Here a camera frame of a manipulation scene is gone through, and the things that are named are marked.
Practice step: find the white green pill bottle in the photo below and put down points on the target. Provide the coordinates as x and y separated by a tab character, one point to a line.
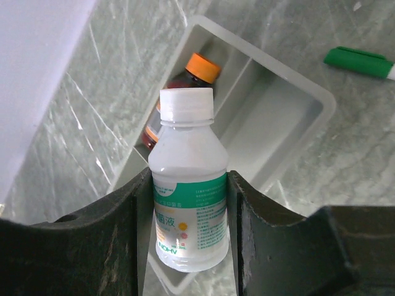
189	173

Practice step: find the grey divided tray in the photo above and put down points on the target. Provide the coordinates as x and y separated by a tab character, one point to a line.
265	112

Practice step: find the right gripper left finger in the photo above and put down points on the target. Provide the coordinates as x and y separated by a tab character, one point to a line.
101	249

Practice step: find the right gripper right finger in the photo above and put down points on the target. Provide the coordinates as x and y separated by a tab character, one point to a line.
338	250

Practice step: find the green cap marker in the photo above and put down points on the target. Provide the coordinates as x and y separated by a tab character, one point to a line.
362	62

